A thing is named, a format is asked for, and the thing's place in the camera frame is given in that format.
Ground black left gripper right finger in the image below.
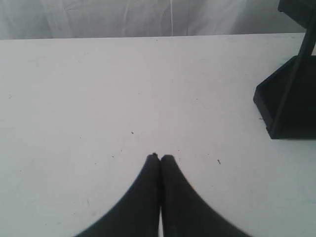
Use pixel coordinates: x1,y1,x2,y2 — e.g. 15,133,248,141
160,155,248,237

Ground white backdrop curtain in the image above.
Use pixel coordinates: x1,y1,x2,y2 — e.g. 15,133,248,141
0,0,304,40

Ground black two-tier metal rack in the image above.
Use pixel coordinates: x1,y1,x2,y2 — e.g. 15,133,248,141
253,0,316,139

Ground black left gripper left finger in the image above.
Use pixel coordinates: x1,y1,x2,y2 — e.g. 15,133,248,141
79,153,160,237

